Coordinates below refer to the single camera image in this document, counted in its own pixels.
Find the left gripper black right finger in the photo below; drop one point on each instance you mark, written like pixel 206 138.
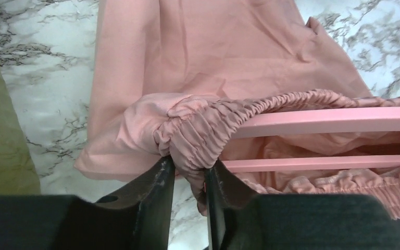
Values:
pixel 232 215

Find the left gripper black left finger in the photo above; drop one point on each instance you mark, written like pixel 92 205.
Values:
pixel 140 211

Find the pink plastic hanger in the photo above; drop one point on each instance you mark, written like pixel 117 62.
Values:
pixel 370 119

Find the pink shorts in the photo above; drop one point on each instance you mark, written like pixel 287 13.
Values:
pixel 177 78

